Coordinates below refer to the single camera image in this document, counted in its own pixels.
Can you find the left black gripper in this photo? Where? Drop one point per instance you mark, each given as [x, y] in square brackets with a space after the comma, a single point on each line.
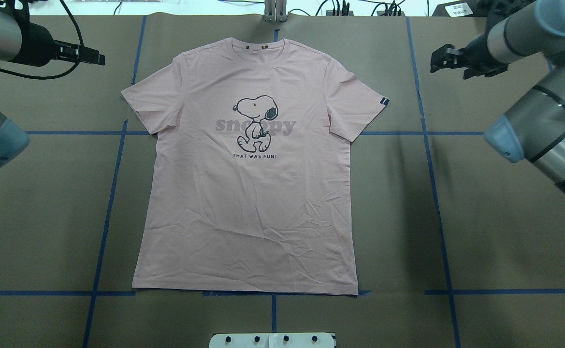
[37, 45]

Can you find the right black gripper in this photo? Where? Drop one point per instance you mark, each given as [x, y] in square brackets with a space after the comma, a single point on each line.
[477, 50]

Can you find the pink Snoopy t-shirt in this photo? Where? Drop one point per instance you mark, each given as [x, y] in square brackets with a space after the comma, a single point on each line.
[251, 182]

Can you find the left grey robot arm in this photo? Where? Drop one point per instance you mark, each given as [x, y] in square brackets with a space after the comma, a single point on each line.
[26, 43]

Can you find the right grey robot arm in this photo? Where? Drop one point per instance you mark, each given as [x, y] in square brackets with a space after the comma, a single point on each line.
[533, 129]

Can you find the aluminium frame post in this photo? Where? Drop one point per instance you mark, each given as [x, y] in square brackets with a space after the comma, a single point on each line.
[275, 11]

